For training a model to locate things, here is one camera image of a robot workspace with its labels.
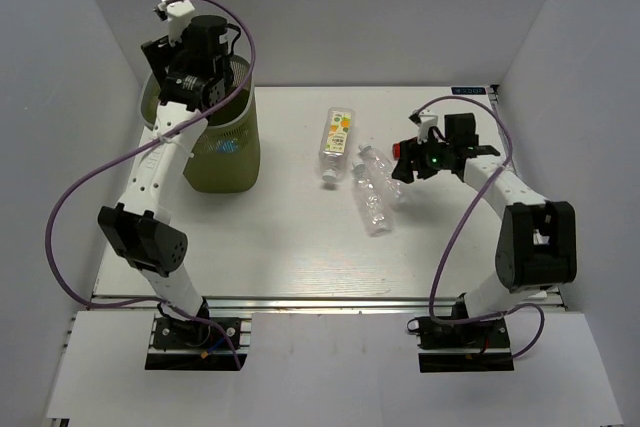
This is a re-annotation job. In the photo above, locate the olive green mesh bin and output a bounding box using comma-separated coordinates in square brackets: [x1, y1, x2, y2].
[135, 56, 261, 194]

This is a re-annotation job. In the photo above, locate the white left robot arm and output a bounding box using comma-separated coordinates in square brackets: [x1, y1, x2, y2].
[98, 15, 234, 346]

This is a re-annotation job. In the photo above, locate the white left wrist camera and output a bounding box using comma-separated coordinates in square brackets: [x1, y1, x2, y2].
[154, 0, 196, 46]

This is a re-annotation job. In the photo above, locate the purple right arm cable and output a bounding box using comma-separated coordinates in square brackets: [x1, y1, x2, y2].
[417, 95, 547, 361]

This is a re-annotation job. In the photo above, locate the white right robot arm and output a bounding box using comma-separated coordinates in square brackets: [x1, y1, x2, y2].
[392, 113, 577, 346]

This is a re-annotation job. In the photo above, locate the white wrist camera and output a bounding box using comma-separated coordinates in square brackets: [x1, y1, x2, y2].
[409, 108, 439, 144]
[154, 0, 196, 46]

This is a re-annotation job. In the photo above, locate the clear crumpled bottle small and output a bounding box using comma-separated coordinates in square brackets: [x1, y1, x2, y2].
[358, 143, 406, 209]

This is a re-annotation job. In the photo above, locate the orange label juice bottle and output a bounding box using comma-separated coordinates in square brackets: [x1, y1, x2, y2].
[319, 107, 355, 187]

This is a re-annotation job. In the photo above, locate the clear crumpled bottle large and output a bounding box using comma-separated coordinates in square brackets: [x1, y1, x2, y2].
[352, 159, 392, 237]

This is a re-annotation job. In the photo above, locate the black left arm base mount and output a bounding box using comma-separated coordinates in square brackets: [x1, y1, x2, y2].
[144, 315, 249, 372]

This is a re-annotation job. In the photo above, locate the red cap clear bottle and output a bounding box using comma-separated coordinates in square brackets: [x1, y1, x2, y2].
[392, 143, 405, 161]

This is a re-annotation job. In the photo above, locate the dark blue corner label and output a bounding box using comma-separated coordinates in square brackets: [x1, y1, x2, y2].
[451, 86, 487, 96]

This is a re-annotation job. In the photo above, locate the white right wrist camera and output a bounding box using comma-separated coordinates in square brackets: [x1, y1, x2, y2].
[409, 108, 439, 144]

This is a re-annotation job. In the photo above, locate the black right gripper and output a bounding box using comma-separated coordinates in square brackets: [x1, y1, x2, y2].
[391, 130, 454, 184]

